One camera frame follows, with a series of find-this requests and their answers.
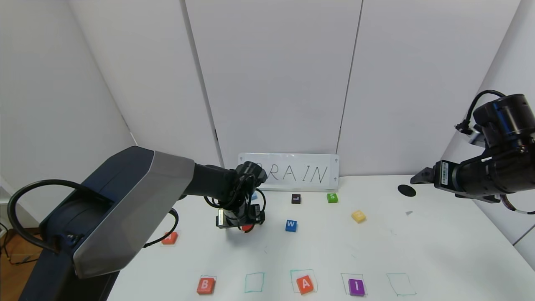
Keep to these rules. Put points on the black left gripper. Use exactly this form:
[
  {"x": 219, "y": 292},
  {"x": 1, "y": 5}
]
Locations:
[{"x": 229, "y": 220}]

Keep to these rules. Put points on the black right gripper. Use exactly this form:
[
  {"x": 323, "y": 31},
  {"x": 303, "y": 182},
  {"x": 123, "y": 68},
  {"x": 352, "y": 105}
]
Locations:
[{"x": 443, "y": 173}]

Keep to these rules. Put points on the orange block letter R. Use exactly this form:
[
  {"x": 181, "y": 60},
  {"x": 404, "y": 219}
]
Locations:
[{"x": 247, "y": 228}]

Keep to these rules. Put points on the orange block letter A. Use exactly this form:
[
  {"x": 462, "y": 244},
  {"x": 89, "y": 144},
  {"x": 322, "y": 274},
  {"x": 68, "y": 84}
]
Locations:
[
  {"x": 170, "y": 239},
  {"x": 305, "y": 285}
]

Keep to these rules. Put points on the yellow letter block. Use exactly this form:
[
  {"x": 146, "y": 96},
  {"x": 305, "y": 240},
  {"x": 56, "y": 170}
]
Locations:
[{"x": 358, "y": 216}]

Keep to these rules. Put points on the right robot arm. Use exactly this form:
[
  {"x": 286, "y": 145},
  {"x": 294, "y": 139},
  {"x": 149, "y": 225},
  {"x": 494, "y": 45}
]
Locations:
[{"x": 510, "y": 167}]

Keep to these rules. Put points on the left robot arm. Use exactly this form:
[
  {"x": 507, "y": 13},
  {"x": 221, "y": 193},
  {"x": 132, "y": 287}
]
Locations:
[{"x": 125, "y": 209}]

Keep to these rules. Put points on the black table grommet hole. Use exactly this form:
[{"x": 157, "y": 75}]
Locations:
[{"x": 406, "y": 190}]

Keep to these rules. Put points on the blue block letter W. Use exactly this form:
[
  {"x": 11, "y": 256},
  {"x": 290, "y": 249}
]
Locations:
[{"x": 291, "y": 226}]

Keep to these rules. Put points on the orange block letter B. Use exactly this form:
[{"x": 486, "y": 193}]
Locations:
[{"x": 205, "y": 285}]

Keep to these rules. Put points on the black block letter L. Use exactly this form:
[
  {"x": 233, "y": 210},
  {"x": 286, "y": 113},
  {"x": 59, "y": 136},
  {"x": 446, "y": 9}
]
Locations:
[{"x": 296, "y": 199}]

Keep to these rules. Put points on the white BRAIN sign board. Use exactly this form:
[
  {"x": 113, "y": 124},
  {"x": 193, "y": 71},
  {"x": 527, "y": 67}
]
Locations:
[{"x": 301, "y": 172}]

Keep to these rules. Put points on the green block letter S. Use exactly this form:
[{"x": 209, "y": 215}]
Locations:
[{"x": 332, "y": 198}]

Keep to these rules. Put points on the purple block letter I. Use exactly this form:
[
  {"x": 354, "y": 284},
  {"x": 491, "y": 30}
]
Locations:
[{"x": 356, "y": 287}]

